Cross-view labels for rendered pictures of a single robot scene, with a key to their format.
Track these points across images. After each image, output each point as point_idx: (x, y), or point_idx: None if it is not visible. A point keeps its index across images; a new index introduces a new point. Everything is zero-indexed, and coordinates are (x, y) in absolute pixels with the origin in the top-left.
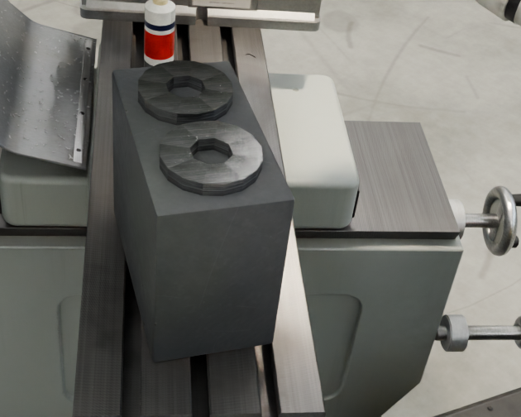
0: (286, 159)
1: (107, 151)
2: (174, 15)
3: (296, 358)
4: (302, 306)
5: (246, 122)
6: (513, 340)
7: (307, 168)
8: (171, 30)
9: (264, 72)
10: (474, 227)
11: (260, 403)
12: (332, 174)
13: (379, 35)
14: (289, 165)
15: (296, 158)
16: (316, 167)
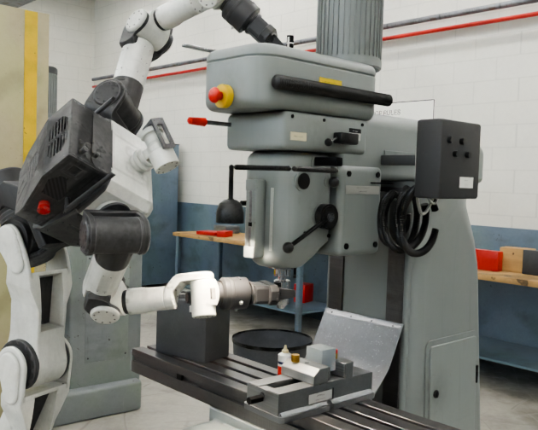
0: (218, 426)
1: (253, 363)
2: (278, 358)
3: (147, 351)
4: (154, 356)
5: (184, 299)
6: None
7: (206, 426)
8: (277, 363)
9: (241, 389)
10: None
11: (149, 346)
12: (193, 427)
13: None
14: (214, 425)
15: (214, 427)
16: (202, 427)
